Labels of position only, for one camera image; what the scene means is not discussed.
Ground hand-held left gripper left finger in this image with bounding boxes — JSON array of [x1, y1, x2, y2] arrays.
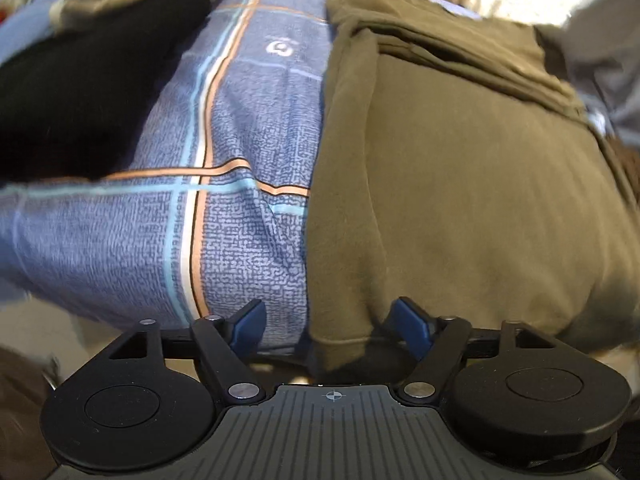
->
[[107, 299, 267, 406]]

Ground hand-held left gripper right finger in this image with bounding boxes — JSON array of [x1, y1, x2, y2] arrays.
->
[[386, 297, 562, 407]]

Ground olive green sweatshirt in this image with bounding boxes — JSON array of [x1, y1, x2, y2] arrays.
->
[[302, 0, 640, 386]]

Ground blue checked bed sheet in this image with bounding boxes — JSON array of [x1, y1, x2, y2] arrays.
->
[[0, 0, 351, 358]]

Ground black cloth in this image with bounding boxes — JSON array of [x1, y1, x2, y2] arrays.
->
[[0, 0, 213, 186]]

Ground grey cloth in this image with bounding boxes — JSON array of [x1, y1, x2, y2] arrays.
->
[[562, 0, 640, 148]]

